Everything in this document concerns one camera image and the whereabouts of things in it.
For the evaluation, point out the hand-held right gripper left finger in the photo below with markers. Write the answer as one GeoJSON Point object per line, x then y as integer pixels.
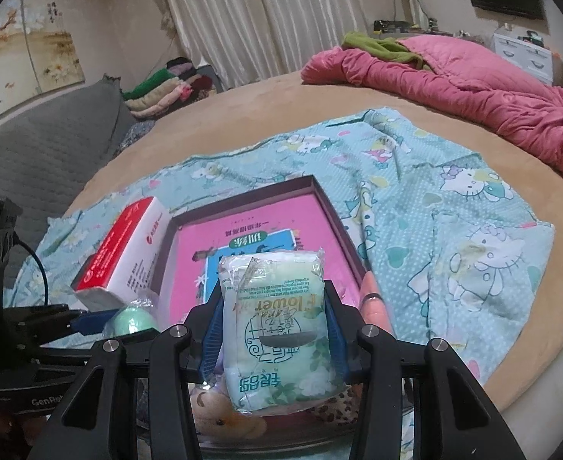
{"type": "Point", "coordinates": [214, 340]}

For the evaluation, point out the leopard print cloth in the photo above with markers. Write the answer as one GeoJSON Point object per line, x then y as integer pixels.
{"type": "Point", "coordinates": [331, 407]}

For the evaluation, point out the tan bed mattress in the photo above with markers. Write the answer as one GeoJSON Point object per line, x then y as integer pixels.
{"type": "Point", "coordinates": [262, 115]}

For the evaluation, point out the grey quilted headboard cushion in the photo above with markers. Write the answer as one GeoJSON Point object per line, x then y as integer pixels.
{"type": "Point", "coordinates": [46, 163]}

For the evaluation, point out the white drawer cabinet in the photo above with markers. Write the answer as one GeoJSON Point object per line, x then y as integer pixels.
{"type": "Point", "coordinates": [523, 55]}

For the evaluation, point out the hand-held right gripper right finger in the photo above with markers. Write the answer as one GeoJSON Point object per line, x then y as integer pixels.
{"type": "Point", "coordinates": [341, 350]}

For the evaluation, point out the green cloth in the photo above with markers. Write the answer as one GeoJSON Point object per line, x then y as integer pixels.
{"type": "Point", "coordinates": [372, 43]}

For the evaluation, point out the white arched frame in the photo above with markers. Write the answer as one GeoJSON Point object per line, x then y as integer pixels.
{"type": "Point", "coordinates": [410, 9]}

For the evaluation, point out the green ball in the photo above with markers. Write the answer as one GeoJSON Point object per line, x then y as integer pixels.
{"type": "Point", "coordinates": [133, 323]}

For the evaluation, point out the stack of folded clothes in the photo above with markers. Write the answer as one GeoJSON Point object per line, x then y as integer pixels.
{"type": "Point", "coordinates": [166, 91]}

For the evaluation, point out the pink quilt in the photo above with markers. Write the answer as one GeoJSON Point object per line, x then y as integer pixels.
{"type": "Point", "coordinates": [477, 86]}

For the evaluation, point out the red tissue pack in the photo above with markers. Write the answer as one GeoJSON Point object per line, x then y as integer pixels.
{"type": "Point", "coordinates": [118, 244]}

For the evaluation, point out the cartoon cat printed blanket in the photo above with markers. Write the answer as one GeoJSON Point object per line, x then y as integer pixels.
{"type": "Point", "coordinates": [430, 201]}

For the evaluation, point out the white pleated curtain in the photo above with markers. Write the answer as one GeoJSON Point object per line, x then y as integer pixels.
{"type": "Point", "coordinates": [271, 19]}

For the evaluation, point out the floral wall painting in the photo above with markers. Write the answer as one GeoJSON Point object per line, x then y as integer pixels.
{"type": "Point", "coordinates": [32, 57]}

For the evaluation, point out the pink rolled cloth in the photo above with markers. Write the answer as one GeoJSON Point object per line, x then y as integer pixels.
{"type": "Point", "coordinates": [377, 314]}

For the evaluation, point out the plush toy with purple ribbon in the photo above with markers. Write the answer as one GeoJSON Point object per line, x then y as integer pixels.
{"type": "Point", "coordinates": [219, 414]}

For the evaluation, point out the dark floral cloth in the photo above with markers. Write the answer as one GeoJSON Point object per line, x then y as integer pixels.
{"type": "Point", "coordinates": [135, 136]}

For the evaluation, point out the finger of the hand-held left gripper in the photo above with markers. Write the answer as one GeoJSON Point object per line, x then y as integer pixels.
{"type": "Point", "coordinates": [92, 323]}
{"type": "Point", "coordinates": [61, 341]}

